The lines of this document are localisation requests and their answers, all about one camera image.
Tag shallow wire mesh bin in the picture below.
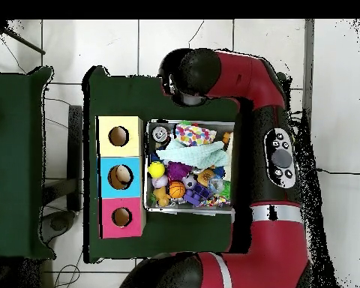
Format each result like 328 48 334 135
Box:
143 119 236 215

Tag wooden box with three holes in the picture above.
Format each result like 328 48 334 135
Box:
95 115 146 239

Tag orange toy basketball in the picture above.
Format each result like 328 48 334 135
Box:
167 181 187 200

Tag colourful polka dot cloth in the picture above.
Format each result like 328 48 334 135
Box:
175 122 218 147

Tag purple spiky ball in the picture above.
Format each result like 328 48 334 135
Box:
166 160 192 182

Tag white ball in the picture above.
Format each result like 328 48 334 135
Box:
115 166 133 184

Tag green cloth side table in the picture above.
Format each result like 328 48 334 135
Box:
0 67 55 260

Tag yellow smiley face ball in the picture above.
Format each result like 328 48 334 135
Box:
148 160 166 179

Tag mint green knitted cloth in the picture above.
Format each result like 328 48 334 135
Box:
155 139 229 170

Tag silver drink can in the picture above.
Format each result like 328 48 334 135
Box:
151 125 169 143

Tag black cable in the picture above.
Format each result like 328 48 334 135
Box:
316 169 360 177

